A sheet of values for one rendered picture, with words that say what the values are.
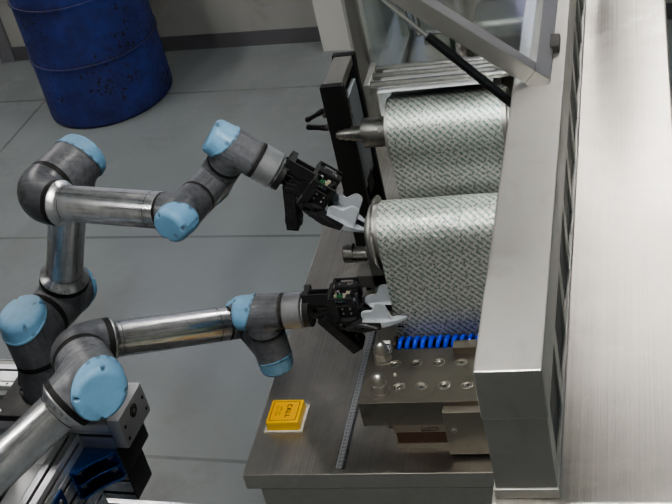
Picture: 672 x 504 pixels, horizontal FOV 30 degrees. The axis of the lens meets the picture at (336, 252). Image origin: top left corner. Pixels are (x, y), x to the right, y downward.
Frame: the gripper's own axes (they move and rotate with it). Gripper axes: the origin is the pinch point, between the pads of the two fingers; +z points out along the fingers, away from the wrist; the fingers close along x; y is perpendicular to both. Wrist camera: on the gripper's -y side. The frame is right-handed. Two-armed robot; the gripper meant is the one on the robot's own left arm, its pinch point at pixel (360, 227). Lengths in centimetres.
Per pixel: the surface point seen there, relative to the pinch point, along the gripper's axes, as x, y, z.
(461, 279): -8.4, 7.1, 20.7
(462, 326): -8.4, -2.9, 27.2
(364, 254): 0.0, -5.3, 4.1
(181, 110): 290, -199, -42
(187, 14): 356, -191, -63
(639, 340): -61, 50, 30
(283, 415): -19.5, -37.3, 6.3
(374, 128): 20.6, 9.3, -5.7
